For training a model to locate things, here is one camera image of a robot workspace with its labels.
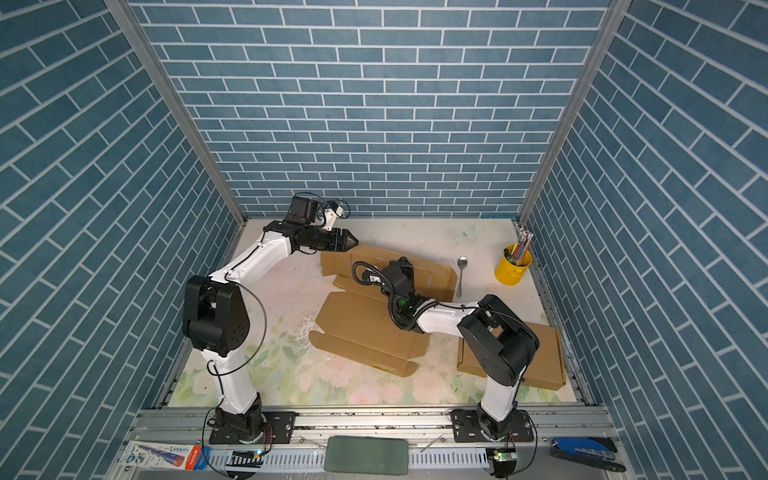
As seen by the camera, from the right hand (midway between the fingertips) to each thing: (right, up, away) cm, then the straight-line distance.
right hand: (406, 252), depth 89 cm
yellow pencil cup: (+33, -6, +7) cm, 35 cm away
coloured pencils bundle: (+38, +3, +5) cm, 38 cm away
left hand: (-17, +4, +2) cm, 18 cm away
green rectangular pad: (-10, -47, -20) cm, 52 cm away
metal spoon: (+21, -4, +18) cm, 28 cm away
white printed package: (-58, -47, -20) cm, 77 cm away
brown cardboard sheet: (-16, -22, +5) cm, 27 cm away
